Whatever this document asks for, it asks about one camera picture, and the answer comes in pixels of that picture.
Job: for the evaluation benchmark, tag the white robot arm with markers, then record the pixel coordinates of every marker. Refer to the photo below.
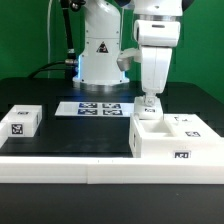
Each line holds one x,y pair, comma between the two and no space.
102,63

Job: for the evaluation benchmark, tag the white marker base plate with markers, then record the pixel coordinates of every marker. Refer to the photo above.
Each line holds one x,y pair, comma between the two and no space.
94,109

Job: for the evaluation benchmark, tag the white cabinet door panel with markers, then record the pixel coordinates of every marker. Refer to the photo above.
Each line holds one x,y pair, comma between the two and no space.
145,112
189,126

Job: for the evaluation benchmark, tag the small white cabinet top box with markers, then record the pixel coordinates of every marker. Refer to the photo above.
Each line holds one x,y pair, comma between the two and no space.
23,120

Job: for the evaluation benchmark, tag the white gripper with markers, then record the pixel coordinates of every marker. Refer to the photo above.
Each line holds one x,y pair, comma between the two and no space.
155,39

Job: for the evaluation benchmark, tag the white cabinet body box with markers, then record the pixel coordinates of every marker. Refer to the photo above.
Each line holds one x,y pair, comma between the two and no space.
153,139

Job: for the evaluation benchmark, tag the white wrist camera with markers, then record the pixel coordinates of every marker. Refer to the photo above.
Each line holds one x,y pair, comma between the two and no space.
126,57

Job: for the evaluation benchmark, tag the white front fence rail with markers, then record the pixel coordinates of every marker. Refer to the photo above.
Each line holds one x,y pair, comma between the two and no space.
108,171

